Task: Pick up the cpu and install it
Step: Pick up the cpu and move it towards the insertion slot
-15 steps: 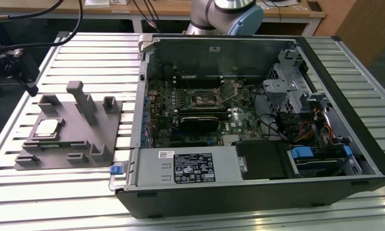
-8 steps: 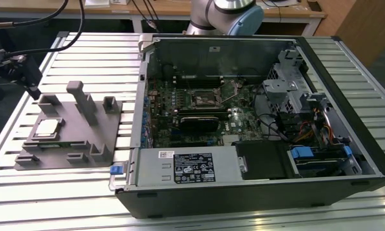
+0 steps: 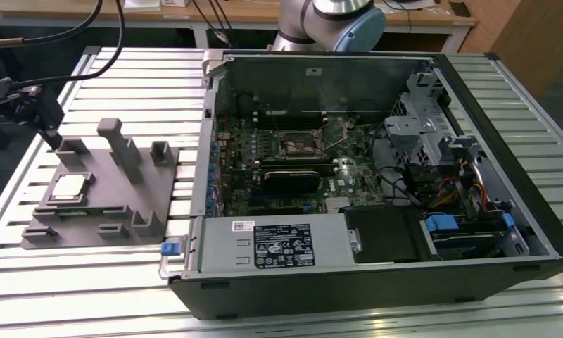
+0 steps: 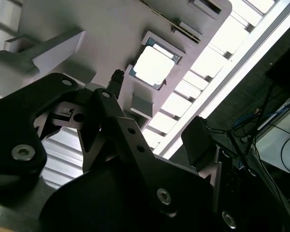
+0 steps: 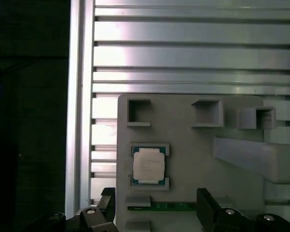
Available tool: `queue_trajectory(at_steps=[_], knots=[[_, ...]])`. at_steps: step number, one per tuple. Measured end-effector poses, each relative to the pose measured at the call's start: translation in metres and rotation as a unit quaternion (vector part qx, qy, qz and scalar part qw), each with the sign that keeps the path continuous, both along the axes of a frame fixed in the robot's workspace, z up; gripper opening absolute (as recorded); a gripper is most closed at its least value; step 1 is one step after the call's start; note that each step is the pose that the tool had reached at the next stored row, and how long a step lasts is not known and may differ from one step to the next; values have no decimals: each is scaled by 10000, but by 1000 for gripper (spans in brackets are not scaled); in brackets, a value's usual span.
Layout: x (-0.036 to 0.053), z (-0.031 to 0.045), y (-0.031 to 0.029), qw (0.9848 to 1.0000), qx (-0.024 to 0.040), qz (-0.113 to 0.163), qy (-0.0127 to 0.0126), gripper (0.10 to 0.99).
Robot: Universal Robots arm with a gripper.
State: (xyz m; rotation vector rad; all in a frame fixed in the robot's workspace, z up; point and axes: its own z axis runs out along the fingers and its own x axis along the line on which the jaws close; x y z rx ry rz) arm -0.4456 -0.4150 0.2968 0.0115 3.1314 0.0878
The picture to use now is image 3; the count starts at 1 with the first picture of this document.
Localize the silver CPU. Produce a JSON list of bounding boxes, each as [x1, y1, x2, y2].
[[51, 174, 91, 200]]

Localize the metal socket cover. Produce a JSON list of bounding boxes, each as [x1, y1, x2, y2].
[[321, 115, 360, 146]]

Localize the CPU socket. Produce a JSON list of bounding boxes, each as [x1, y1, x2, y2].
[[275, 130, 328, 159]]

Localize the grey parts rack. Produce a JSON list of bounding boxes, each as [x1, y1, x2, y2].
[[22, 118, 183, 250]]

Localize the silver power supply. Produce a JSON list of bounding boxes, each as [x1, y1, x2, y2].
[[195, 215, 353, 274]]

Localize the black graphics card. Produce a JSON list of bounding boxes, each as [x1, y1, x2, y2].
[[262, 170, 321, 194]]

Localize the silver finned heat sink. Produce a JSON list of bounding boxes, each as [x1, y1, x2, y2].
[[324, 196, 353, 213]]

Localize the green motherboard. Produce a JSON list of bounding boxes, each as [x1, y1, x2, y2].
[[214, 115, 389, 216]]

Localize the silver drive cage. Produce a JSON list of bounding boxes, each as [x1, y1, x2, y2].
[[383, 75, 457, 166]]

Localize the black PC case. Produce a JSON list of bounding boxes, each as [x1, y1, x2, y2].
[[167, 49, 563, 320]]

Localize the black plastic shroud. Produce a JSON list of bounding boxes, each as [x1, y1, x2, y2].
[[345, 206, 425, 264]]

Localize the wooden desk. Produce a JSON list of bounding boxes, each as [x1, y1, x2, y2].
[[0, 0, 480, 49]]

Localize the blue disk carrier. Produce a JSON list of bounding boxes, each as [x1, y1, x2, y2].
[[425, 214, 460, 235]]

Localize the wooden cabinet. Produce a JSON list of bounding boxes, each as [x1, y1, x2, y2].
[[463, 0, 563, 101]]

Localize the silver disk bay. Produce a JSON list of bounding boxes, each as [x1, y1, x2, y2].
[[420, 209, 532, 261]]

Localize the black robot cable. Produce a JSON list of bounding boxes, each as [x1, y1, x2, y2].
[[11, 0, 126, 89], [23, 0, 106, 46]]

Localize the thin wire locking lever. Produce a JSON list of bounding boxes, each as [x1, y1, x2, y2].
[[287, 144, 323, 157]]

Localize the yellow red power wires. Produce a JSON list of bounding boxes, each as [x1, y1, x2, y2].
[[435, 158, 492, 212]]

